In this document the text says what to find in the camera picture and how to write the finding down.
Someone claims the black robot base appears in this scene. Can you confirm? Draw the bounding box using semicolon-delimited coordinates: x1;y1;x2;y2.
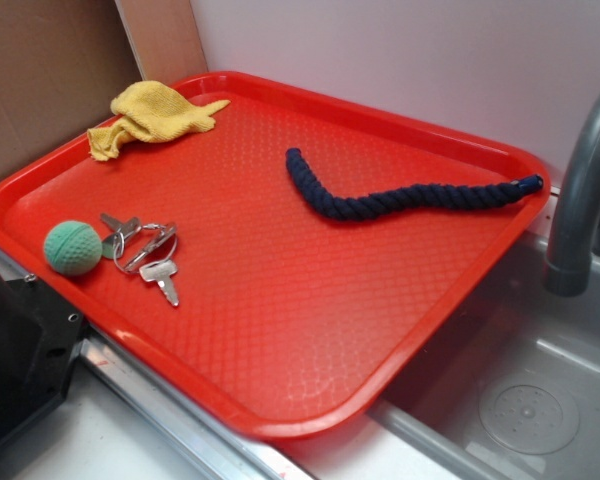
0;275;87;448

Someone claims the grey plastic sink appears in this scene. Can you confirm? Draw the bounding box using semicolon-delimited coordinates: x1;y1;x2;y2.
284;205;600;479

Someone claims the green dimpled ball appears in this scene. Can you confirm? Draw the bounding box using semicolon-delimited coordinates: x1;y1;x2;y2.
43;220;102;277

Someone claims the red plastic tray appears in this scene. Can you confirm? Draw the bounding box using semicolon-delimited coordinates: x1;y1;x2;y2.
0;72;549;440

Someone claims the brown cardboard panel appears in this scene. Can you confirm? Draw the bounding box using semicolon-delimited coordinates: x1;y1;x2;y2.
0;1;140;180

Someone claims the dark blue rope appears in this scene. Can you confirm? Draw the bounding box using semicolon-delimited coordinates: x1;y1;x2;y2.
285;147;545;223

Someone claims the yellow cloth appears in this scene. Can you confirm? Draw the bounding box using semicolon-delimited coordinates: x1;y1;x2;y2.
87;80;230;162

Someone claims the silver key bunch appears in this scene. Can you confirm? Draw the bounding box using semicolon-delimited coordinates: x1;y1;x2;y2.
100;213;180;308

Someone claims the wooden board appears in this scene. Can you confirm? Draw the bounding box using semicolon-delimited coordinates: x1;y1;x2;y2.
115;0;208;85

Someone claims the grey faucet spout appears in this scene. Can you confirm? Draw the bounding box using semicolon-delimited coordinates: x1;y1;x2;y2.
543;95;600;297

